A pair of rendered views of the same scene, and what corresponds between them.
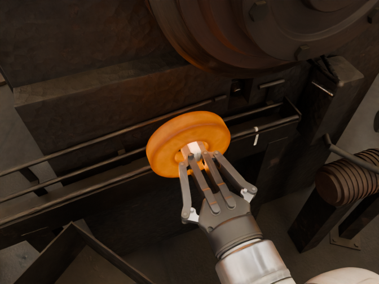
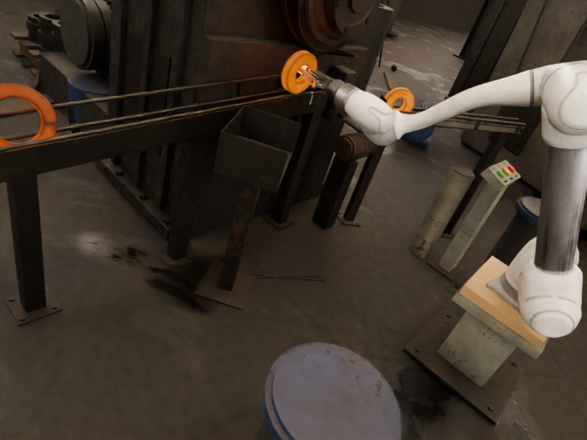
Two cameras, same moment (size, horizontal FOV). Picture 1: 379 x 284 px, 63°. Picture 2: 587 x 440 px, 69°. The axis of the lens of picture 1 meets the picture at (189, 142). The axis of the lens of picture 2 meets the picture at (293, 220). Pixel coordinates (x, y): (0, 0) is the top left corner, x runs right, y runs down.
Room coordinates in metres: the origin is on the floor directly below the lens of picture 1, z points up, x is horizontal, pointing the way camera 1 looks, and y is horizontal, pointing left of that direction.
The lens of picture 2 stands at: (-1.05, 0.77, 1.23)
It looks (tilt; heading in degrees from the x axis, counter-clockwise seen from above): 33 degrees down; 326
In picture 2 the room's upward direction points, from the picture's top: 18 degrees clockwise
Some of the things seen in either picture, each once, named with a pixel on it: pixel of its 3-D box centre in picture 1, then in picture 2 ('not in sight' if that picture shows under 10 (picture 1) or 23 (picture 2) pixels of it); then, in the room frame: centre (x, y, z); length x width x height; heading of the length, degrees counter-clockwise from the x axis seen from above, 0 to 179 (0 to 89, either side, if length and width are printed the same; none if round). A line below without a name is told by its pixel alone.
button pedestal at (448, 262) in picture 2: not in sight; (474, 221); (0.07, -1.05, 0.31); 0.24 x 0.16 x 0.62; 111
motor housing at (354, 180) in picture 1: (331, 207); (342, 180); (0.51, -0.51, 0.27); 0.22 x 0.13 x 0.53; 111
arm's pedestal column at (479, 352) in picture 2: not in sight; (483, 336); (-0.46, -0.67, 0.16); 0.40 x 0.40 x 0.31; 24
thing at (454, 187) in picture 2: not in sight; (439, 214); (0.21, -0.95, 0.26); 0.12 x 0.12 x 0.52
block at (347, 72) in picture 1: (323, 102); (335, 93); (0.61, -0.36, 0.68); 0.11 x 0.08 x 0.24; 21
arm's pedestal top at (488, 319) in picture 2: not in sight; (507, 305); (-0.46, -0.67, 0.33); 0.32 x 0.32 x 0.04; 24
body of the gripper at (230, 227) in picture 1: (227, 221); (331, 87); (0.20, -0.06, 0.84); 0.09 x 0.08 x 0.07; 21
